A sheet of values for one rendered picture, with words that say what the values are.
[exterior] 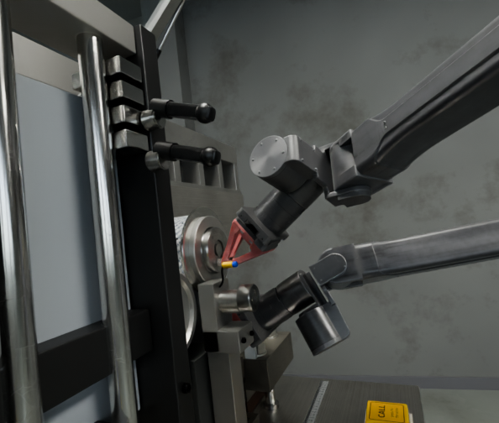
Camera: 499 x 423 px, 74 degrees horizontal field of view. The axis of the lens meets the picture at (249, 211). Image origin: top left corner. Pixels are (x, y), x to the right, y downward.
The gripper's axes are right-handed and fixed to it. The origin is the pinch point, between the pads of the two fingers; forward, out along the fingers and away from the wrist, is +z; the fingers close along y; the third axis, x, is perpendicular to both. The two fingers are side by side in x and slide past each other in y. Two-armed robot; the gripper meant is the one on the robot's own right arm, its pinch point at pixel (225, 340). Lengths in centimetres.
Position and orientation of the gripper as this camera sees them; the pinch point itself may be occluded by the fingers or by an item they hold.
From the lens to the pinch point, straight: 65.4
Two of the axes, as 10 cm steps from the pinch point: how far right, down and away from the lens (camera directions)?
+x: -5.5, -8.0, 2.4
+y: 3.9, 0.1, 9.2
